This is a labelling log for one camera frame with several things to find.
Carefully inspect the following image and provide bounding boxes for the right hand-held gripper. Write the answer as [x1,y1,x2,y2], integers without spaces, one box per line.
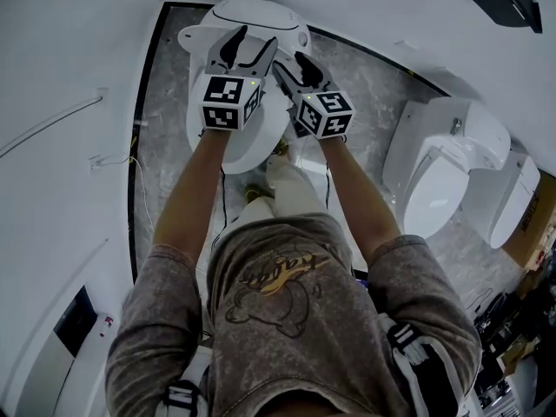
[272,50,357,140]

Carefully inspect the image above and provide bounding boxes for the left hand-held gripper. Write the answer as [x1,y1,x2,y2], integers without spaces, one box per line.
[198,25,280,133]

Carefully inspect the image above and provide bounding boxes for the white toilet lid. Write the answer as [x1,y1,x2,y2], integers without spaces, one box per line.
[186,50,291,175]

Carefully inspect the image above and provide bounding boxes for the person's right forearm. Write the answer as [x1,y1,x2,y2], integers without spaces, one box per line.
[318,134,403,252]

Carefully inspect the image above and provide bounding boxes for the person's left forearm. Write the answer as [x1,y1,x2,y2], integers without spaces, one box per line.
[153,127,236,251]

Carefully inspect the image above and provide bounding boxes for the white toilet body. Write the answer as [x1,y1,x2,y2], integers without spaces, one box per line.
[176,0,314,175]

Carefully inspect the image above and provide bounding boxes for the white toilet with open seat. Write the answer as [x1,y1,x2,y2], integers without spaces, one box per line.
[381,96,513,241]

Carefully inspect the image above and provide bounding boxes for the white narrow toilet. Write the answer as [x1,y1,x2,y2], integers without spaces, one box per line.
[486,149,542,250]

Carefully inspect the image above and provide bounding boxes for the white trousers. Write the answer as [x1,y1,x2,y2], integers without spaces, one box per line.
[228,156,332,226]

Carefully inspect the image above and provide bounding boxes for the grey printed t-shirt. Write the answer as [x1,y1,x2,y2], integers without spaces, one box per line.
[103,212,484,417]

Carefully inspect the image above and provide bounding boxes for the brown cardboard box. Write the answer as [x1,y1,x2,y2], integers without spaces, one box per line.
[502,175,556,274]

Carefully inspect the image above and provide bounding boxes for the white panel with black screen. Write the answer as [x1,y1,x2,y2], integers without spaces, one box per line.
[17,283,100,417]

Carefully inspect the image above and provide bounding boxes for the pile of dark equipment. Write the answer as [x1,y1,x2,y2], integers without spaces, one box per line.
[467,271,556,412]

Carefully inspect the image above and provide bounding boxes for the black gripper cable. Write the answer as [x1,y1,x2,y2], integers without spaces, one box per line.
[210,166,229,248]
[322,161,333,210]

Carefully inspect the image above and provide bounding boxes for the white power cable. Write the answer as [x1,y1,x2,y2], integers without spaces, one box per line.
[100,155,155,234]

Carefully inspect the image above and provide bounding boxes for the white wall cable conduit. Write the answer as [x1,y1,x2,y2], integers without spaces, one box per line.
[0,87,109,159]

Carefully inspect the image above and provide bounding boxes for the black wall shelf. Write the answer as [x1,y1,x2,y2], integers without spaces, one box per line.
[458,0,545,35]

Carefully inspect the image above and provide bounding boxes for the white black backpack strap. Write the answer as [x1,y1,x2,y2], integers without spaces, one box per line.
[377,312,453,417]
[161,378,208,417]

